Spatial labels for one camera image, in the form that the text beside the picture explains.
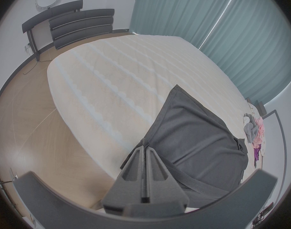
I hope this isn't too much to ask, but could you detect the pink garment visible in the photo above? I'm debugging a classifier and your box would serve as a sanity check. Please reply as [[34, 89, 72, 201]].
[[252, 117, 266, 150]]

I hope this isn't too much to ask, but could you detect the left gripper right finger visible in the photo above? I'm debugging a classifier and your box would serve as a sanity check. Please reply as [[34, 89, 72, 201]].
[[145, 146, 190, 210]]

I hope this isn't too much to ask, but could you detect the black cable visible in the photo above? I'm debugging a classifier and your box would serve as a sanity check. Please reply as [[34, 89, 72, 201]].
[[23, 43, 54, 75]]

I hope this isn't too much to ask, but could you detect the bed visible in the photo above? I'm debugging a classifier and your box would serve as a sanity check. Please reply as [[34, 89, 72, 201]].
[[47, 34, 287, 209]]

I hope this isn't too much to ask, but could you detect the black T-shirt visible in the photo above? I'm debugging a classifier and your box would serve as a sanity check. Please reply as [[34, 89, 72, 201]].
[[120, 84, 249, 208]]

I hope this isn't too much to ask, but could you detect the blue-green curtain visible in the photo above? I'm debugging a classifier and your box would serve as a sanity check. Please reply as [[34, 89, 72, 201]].
[[199, 0, 291, 105], [129, 0, 239, 50]]

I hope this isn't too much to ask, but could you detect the grey garment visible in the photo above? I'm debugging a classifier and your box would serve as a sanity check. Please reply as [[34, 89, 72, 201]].
[[243, 113, 259, 144]]

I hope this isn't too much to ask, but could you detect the white printed pillow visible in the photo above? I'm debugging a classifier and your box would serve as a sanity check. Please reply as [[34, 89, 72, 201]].
[[247, 102, 267, 157]]

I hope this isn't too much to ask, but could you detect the grey bedside table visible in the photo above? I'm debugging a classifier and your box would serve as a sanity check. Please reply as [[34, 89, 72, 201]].
[[246, 97, 267, 117]]

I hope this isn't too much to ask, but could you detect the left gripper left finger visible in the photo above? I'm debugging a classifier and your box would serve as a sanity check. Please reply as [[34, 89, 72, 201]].
[[102, 146, 146, 212]]

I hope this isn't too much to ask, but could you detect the purple garment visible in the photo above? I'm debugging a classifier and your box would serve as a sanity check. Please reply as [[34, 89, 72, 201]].
[[253, 147, 262, 162]]

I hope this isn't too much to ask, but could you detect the black chest of drawers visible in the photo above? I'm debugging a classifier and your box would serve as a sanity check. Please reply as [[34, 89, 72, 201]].
[[49, 9, 115, 50]]

